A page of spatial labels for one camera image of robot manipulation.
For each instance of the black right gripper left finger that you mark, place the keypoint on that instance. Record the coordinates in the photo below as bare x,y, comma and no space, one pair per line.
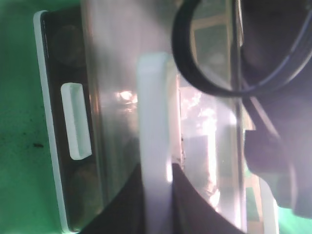
125,213

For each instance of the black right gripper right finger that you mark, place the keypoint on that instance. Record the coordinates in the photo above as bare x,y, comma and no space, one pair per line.
191,213

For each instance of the translucent top drawer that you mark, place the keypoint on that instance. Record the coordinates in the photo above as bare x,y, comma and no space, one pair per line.
146,115

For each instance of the dark bottom drawer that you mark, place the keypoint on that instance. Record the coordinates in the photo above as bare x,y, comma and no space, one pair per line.
69,94

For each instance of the green cloth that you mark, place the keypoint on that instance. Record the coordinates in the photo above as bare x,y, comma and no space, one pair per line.
256,51

